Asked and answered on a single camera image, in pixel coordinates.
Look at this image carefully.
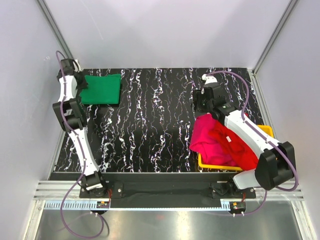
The left aluminium frame post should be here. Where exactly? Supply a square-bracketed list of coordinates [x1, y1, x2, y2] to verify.
[35, 0, 75, 64]

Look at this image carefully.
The aluminium frame post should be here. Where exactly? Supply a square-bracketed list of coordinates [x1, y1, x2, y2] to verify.
[35, 0, 75, 64]
[252, 0, 299, 75]

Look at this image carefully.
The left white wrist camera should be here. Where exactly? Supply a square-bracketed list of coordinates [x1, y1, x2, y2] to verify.
[72, 59, 82, 72]

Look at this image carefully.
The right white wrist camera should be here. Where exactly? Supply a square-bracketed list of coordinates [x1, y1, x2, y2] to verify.
[201, 74, 220, 95]

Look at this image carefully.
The green t shirt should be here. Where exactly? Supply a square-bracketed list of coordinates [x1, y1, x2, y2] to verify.
[79, 74, 122, 105]

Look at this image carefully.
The right aluminium frame post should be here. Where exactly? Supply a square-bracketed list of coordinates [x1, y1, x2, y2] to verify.
[252, 0, 299, 75]

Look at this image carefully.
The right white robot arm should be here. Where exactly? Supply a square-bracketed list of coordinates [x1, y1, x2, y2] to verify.
[192, 83, 299, 199]

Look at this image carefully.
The magenta t shirt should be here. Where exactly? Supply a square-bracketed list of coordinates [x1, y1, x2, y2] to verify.
[189, 113, 236, 167]

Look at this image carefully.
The yellow plastic bin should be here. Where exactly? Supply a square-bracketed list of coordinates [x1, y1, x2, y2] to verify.
[189, 120, 258, 172]

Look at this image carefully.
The red t shirt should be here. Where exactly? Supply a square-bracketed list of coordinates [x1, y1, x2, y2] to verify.
[209, 121, 258, 171]

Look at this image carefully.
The aluminium front rail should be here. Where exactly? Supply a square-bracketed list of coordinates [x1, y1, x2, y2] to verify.
[33, 181, 304, 211]

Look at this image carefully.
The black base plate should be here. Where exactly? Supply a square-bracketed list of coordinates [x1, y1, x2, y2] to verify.
[78, 172, 257, 210]

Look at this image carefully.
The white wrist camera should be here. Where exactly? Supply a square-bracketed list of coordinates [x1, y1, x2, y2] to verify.
[201, 74, 220, 95]
[72, 59, 82, 72]

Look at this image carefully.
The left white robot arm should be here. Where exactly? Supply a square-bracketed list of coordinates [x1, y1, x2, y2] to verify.
[52, 58, 108, 198]

